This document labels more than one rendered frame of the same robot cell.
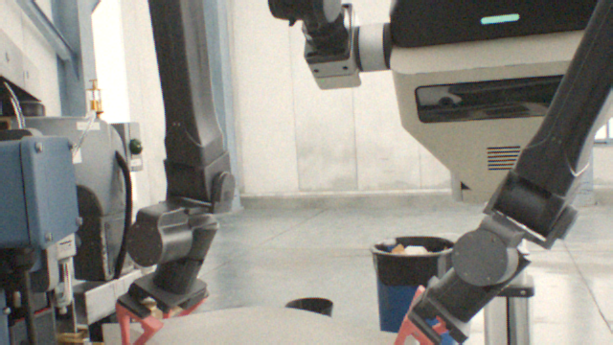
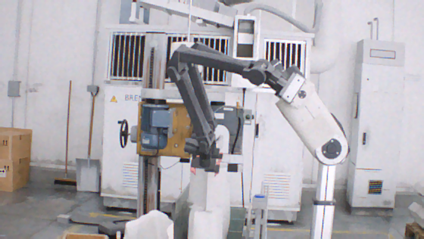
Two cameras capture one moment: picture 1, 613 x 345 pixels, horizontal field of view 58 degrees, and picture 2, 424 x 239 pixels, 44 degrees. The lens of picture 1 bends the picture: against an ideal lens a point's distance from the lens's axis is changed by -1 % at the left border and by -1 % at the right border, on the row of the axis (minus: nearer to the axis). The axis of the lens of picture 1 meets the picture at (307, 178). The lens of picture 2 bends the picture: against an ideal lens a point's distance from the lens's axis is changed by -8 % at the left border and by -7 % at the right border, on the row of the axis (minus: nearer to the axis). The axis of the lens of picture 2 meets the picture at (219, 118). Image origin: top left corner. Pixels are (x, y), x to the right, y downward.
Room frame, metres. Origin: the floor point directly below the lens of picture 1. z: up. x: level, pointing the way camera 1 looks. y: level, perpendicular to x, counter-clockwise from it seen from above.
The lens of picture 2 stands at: (0.00, -2.79, 1.44)
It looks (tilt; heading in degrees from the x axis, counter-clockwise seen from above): 3 degrees down; 75
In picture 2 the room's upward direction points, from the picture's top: 3 degrees clockwise
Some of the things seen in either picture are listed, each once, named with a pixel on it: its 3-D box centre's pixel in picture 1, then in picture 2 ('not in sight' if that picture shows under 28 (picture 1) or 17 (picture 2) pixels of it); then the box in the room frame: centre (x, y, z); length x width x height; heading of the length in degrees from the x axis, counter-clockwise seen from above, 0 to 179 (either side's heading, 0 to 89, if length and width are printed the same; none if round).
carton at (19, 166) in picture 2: not in sight; (6, 172); (-0.91, 4.58, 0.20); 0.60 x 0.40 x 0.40; 76
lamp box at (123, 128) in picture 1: (117, 148); (247, 116); (1.01, 0.34, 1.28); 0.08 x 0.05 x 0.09; 71
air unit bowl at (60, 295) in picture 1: (59, 284); not in sight; (0.75, 0.35, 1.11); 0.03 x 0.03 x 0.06
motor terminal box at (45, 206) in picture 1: (19, 204); (160, 120); (0.48, 0.25, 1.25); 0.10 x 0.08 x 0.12; 6
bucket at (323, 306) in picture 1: (310, 325); not in sight; (3.23, 0.04, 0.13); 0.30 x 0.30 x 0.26
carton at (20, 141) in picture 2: not in sight; (8, 144); (-0.88, 4.60, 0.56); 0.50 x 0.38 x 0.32; 63
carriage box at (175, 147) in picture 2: not in sight; (166, 128); (0.57, 0.57, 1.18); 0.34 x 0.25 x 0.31; 161
